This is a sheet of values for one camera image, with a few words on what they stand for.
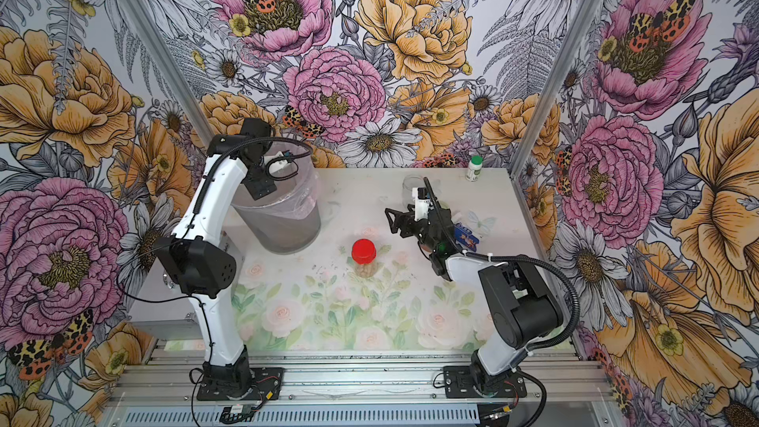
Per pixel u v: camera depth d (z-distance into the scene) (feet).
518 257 1.74
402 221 2.64
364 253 2.80
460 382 2.41
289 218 2.69
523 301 1.55
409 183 3.40
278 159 2.59
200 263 1.68
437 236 2.35
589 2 2.55
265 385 2.42
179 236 1.67
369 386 2.48
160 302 1.63
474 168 3.79
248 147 2.01
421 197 2.56
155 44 2.77
